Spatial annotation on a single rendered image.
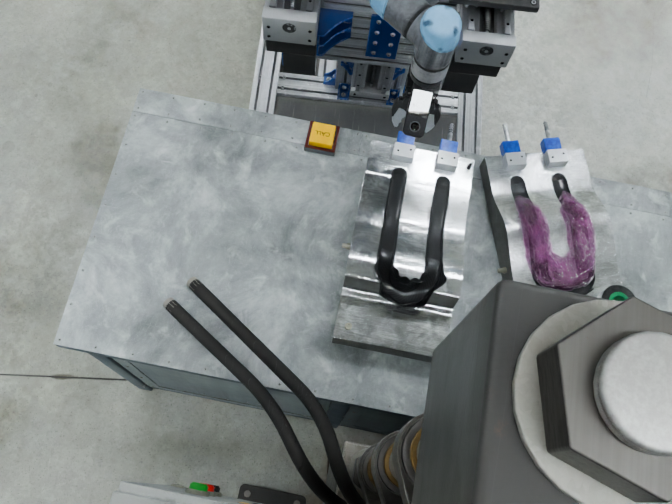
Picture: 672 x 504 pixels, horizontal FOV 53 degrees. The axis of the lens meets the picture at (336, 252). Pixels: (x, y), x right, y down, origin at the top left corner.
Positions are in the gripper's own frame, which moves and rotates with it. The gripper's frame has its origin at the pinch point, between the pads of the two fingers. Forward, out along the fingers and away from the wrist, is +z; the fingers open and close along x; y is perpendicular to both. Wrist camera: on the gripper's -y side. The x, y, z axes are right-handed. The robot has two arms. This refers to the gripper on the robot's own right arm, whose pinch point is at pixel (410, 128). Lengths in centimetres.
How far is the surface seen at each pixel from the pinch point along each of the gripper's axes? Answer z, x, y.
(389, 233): 11.8, -0.1, -21.6
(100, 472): 101, 73, -87
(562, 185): 15.9, -41.2, 2.1
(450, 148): 10.5, -11.2, 3.1
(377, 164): 11.9, 5.7, -4.4
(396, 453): -52, -1, -76
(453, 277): 7.5, -15.7, -30.8
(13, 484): 101, 99, -96
